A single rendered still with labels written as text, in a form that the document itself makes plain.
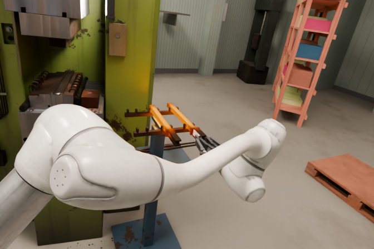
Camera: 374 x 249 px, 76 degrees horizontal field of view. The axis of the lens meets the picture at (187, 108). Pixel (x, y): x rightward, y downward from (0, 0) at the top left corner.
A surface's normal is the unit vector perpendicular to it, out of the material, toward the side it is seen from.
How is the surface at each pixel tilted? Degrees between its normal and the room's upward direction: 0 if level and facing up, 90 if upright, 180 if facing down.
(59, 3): 90
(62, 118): 24
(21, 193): 62
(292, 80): 90
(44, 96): 90
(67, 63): 90
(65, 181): 67
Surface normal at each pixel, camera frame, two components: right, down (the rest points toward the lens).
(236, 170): -0.70, -0.41
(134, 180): 0.77, -0.10
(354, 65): -0.87, 0.07
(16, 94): 0.26, 0.40
